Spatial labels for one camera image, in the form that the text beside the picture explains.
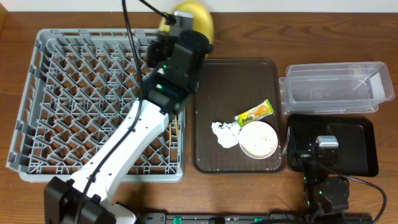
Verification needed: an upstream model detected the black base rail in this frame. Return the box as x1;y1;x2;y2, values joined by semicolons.
136;212;373;224

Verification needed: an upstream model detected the yellow plate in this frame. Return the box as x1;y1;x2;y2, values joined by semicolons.
159;1;214;47

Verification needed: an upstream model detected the clear plastic bin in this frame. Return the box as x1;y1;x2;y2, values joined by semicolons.
279;62;395;115

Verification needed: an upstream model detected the crumpled white tissue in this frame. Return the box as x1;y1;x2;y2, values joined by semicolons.
211;122;241;148

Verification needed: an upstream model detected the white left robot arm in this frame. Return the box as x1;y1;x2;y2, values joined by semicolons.
44;29;212;224

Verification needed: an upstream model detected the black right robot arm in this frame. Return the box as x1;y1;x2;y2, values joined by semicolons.
294;138;349;223

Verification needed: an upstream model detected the black tray bin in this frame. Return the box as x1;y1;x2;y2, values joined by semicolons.
285;114;379;177

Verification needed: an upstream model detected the Apollo snack wrapper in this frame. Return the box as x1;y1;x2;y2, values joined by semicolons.
234;99;274;127

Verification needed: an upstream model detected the grey dishwasher rack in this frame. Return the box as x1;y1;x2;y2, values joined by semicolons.
6;28;186;184

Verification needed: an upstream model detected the white small plate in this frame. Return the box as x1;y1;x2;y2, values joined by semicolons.
238;121;279;159

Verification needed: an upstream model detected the brown serving tray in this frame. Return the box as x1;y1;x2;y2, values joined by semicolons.
193;58;285;174

